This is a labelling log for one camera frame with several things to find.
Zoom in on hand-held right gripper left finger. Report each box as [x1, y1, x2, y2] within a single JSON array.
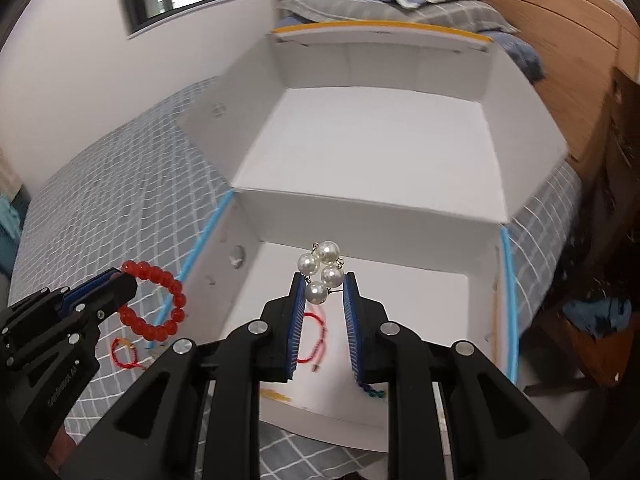
[[72, 272, 307, 480]]

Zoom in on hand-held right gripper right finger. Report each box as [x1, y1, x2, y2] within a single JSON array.
[[341, 271, 592, 480]]

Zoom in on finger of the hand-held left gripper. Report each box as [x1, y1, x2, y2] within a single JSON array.
[[66, 275, 139, 334], [61, 268, 123, 307]]

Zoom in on red and pink cord bracelet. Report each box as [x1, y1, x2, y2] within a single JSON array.
[[294, 312, 334, 374]]

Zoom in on red bead bracelet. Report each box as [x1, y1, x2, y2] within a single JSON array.
[[118, 259, 187, 344]]

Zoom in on pearl bead jewelry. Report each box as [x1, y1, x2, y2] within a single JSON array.
[[297, 240, 347, 306]]

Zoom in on white cardboard box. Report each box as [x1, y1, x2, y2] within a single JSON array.
[[176, 20, 572, 455]]

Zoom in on teal suitcase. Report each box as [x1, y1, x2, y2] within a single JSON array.
[[0, 194, 24, 275]]

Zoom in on blue cloth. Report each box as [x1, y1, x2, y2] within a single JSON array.
[[564, 297, 634, 342]]

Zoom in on dark wooden chair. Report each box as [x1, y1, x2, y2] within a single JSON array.
[[522, 67, 640, 397]]

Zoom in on grey checked pillow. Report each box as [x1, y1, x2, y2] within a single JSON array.
[[276, 0, 517, 37]]

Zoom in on wooden headboard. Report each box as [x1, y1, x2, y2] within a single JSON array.
[[370, 0, 640, 202]]

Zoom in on red cord bracelet gold bar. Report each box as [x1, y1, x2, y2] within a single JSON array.
[[110, 337, 151, 372]]

